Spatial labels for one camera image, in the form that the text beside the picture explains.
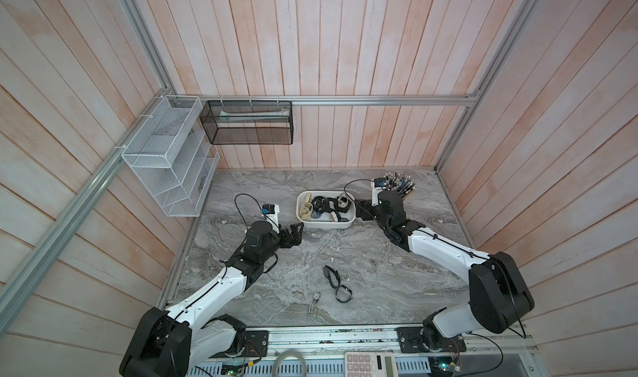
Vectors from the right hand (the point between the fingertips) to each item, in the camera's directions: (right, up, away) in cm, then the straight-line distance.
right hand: (364, 198), depth 89 cm
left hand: (-26, -10, -6) cm, 28 cm away
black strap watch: (-14, -26, -3) cm, 30 cm away
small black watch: (-7, -30, -8) cm, 32 cm away
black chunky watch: (-16, -3, +14) cm, 21 cm away
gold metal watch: (-7, -1, +12) cm, 13 cm away
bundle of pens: (+12, +6, +1) cm, 14 cm away
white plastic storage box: (-13, -10, +11) cm, 19 cm away
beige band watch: (-22, -6, +9) cm, 25 cm away
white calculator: (-2, -46, -21) cm, 51 cm away
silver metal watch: (-18, -33, -7) cm, 38 cm away
